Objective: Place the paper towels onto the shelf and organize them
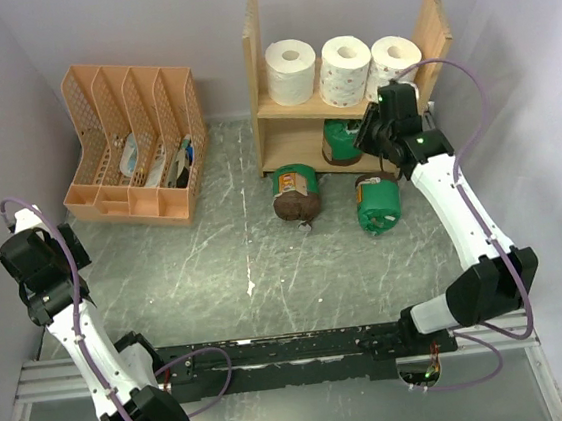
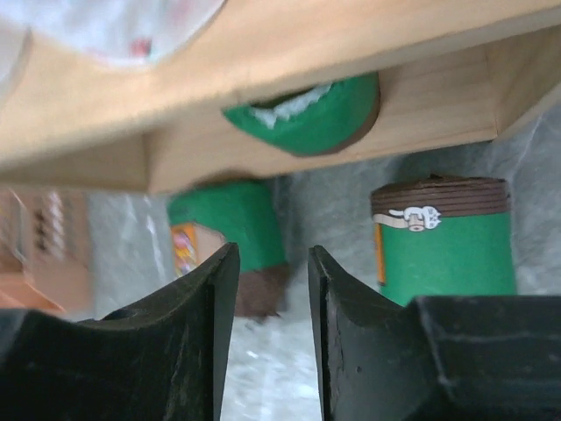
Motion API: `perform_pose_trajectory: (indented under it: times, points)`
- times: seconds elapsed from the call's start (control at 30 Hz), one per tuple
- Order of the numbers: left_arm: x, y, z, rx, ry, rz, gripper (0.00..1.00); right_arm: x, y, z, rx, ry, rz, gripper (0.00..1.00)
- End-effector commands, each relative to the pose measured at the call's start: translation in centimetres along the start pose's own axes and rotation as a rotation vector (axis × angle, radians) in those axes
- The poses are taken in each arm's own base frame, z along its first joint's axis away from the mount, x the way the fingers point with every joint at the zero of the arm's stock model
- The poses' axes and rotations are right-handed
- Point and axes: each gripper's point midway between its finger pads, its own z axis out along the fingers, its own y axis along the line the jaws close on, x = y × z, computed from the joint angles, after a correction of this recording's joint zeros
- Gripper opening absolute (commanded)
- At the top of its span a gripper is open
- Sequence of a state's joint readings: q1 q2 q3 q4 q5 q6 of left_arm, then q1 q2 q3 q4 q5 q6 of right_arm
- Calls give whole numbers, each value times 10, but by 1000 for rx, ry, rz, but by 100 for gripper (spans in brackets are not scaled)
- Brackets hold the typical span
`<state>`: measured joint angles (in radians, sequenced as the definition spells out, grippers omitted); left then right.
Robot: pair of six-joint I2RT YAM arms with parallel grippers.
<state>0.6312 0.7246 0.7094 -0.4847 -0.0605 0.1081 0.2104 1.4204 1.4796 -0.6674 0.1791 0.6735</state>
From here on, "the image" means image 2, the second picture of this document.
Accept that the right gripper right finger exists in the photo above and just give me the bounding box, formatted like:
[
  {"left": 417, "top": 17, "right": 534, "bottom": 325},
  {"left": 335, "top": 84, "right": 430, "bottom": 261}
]
[{"left": 308, "top": 246, "right": 560, "bottom": 420}]

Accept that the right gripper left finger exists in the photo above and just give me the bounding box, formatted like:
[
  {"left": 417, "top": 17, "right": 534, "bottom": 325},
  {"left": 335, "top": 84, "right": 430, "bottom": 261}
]
[{"left": 1, "top": 243, "right": 240, "bottom": 420}]

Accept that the green roll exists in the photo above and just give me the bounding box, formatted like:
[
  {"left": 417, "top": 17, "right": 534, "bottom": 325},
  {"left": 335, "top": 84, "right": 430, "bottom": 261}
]
[
  {"left": 370, "top": 175, "right": 516, "bottom": 305},
  {"left": 223, "top": 72, "right": 380, "bottom": 157}
]

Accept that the brown roll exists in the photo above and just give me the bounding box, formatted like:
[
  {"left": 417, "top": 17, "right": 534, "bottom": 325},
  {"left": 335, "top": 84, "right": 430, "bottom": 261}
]
[{"left": 167, "top": 181, "right": 290, "bottom": 318}]

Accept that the wooden two-tier shelf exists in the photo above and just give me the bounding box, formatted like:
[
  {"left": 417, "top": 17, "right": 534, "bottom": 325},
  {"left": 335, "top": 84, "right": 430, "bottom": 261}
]
[{"left": 1, "top": 1, "right": 560, "bottom": 193}]

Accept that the orange plastic file organizer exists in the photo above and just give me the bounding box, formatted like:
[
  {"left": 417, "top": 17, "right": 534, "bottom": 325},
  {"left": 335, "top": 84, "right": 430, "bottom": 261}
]
[{"left": 1, "top": 188, "right": 94, "bottom": 315}]

